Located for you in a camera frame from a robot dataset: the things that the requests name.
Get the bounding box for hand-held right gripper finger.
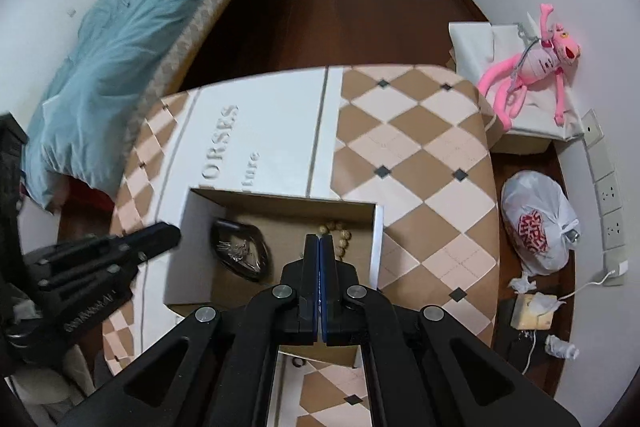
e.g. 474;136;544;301
57;234;321;427
320;234;585;427

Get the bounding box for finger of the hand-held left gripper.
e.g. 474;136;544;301
37;254;150;303
22;222;182;275

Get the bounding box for wooden bead bracelet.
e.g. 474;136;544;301
316;219;354;265

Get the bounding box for cardboard box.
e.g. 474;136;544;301
162;188;385;370

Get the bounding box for black plastic pouch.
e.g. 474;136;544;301
210;218;274;284

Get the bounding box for light cloth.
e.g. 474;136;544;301
0;347;103;413

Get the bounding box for dark object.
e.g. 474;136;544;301
0;112;30;268

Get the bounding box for white embossed flat box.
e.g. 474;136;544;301
155;68;347;308

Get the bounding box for checkered tablecloth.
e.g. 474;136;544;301
102;66;503;427

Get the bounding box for blue fluffy blanket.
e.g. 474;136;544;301
22;0;281;210

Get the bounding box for crumpled white tissue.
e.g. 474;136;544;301
545;334;581;361
509;273;539;294

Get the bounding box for yellow tissue box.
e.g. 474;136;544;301
511;292;559;333

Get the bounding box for white plastic bag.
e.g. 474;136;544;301
501;171;581;277

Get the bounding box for white cushioned seat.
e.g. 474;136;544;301
447;21;586;154

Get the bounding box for pink plush toy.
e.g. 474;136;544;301
476;3;584;131

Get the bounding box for white charger cable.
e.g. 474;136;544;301
522;268;620;374

